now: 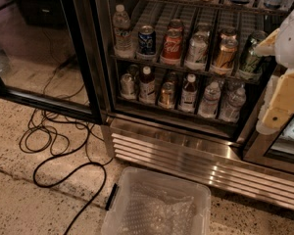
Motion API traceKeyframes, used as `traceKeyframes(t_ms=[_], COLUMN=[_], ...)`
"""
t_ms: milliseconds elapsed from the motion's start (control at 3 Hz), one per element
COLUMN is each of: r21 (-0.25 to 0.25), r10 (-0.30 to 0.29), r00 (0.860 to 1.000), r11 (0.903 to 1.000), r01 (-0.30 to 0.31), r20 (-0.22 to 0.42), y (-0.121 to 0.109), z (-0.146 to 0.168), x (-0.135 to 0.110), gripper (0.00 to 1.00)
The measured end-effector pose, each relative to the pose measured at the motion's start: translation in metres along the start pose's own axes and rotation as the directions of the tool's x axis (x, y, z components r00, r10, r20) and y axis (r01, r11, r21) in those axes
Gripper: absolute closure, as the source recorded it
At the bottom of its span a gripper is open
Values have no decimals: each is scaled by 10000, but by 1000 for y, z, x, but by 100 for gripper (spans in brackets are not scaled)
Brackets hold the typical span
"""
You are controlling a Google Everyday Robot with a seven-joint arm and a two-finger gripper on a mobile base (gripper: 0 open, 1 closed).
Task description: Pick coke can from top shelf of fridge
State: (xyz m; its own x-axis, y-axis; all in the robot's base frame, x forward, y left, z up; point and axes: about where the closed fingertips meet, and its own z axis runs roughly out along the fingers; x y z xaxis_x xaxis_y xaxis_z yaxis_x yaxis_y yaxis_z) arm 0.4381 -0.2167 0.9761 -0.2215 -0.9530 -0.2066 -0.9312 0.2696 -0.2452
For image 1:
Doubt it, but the blue pepsi can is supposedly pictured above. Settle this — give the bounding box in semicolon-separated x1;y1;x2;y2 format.
136;24;156;60

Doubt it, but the gold soda can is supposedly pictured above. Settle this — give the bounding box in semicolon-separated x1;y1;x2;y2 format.
210;38;238;75

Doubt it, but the red coke can front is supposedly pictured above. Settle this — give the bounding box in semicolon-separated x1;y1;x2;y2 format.
160;28;182;66

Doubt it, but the brown juice bottle right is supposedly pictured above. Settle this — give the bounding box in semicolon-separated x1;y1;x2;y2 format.
178;73;198;113

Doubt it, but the water bottle bottom left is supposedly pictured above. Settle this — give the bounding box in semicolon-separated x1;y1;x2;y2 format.
198;81;221;118

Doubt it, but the clear water bottle middle shelf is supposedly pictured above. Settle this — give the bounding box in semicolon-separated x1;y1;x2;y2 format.
113;4;133;58

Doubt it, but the silver can bottom shelf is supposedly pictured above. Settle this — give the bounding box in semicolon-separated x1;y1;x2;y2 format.
121;73;136;100

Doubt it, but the brown juice bottle left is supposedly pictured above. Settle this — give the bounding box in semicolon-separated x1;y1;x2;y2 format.
139;67;156;104

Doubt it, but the bubble wrap sheet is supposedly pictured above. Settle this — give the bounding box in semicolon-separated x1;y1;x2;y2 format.
118;184;196;235

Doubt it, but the brown juice bottle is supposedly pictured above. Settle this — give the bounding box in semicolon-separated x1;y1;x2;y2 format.
139;67;156;104
178;73;198;113

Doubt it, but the red coke can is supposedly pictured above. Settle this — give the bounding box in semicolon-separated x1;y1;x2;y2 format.
160;28;182;66
168;19;184;33

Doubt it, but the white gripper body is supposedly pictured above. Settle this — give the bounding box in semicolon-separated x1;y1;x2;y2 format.
275;10;294;70

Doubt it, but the gold can bottom shelf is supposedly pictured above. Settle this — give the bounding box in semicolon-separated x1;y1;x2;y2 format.
158;81;174;109

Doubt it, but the open glass fridge door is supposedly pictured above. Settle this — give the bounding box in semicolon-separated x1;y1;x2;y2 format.
0;0;103;124

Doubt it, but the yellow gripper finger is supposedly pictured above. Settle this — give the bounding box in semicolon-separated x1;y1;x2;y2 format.
256;70;294;135
255;28;279;57

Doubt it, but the silver soda can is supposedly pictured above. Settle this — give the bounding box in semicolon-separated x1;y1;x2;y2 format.
184;34;208;71

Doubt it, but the black floor cable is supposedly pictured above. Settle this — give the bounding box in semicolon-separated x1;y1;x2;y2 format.
19;56;114;235

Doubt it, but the green soda can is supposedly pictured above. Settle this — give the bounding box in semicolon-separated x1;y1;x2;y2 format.
237;30;268;81

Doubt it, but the closed right fridge door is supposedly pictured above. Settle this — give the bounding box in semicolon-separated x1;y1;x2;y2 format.
243;75;294;174

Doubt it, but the stainless steel display fridge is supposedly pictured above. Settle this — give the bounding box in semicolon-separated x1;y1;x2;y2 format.
95;0;294;211

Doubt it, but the water bottle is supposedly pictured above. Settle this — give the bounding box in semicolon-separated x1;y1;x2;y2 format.
219;87;246;123
198;81;221;118

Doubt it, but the red coke can behind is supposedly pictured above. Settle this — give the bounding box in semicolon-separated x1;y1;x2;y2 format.
168;19;184;33

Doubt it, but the clear plastic bin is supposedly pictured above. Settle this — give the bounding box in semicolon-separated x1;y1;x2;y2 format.
101;167;211;235

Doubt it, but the water bottle bottom right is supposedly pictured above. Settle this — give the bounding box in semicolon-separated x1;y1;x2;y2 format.
219;87;246;123

